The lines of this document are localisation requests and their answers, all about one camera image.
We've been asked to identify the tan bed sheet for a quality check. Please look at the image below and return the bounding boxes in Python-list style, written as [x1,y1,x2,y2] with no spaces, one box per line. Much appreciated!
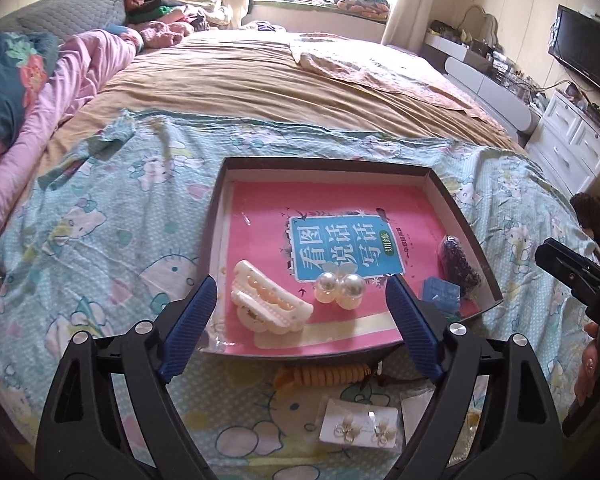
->
[38,30,522,174]

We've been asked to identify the Hello Kitty teal blanket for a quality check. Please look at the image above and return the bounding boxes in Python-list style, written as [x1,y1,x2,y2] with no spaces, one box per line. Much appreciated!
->
[0,110,595,479]

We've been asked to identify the dark floral pillow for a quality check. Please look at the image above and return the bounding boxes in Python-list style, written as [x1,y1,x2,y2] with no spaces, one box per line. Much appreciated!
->
[0,32,59,150]

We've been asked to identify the black flat television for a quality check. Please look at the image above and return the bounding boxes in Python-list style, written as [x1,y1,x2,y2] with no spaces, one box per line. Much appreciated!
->
[548,6,600,90]

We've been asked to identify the window seat clothes pile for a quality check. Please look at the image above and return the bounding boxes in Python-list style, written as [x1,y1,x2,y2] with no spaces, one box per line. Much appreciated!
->
[248,0,391,23]

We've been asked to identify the shallow dark cardboard tray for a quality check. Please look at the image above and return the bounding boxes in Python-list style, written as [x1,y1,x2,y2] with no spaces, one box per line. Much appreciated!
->
[198,156,504,365]

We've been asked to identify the blue small box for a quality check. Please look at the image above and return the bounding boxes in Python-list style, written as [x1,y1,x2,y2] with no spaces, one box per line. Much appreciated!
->
[422,276,460,318]

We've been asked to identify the large pearl hair tie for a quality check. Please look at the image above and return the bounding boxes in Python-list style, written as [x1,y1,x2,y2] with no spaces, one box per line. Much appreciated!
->
[313,261,368,311]

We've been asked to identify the pink quilt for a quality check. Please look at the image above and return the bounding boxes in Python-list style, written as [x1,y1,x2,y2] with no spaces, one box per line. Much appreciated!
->
[0,29,136,234]

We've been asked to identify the beige curtain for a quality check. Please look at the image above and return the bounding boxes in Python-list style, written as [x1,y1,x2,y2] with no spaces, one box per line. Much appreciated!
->
[381,0,434,52]

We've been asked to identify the flower earrings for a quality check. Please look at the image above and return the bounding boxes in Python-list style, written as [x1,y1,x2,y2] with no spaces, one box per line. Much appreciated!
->
[318,399,399,448]

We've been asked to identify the orange spiral hair tie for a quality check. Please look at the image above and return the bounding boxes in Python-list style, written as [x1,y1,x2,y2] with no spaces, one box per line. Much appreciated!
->
[273,362,374,391]

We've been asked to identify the pink floral cloth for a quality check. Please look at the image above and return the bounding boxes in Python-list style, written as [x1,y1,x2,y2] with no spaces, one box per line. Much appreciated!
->
[289,32,500,128]

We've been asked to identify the grey quilted headboard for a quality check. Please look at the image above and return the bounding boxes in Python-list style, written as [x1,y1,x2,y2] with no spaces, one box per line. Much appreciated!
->
[0,0,125,41]

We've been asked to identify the pile of clothes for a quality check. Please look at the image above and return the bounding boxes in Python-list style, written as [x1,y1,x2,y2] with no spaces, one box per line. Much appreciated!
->
[122,0,234,50]

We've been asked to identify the white pearl hair claw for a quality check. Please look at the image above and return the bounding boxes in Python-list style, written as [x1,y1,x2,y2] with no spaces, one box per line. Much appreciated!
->
[230,260,314,335]

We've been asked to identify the white low cabinet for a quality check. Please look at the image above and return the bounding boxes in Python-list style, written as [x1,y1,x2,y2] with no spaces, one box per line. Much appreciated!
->
[420,32,540,136]

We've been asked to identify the person's right hand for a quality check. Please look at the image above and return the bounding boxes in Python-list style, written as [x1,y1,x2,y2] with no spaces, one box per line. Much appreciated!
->
[573,322,600,406]

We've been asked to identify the bag of dark beads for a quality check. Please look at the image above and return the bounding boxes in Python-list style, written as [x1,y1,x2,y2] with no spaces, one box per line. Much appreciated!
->
[438,235,482,298]

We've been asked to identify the white drawer chest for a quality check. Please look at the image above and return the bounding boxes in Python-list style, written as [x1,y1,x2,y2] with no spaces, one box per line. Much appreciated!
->
[524,91,600,196]

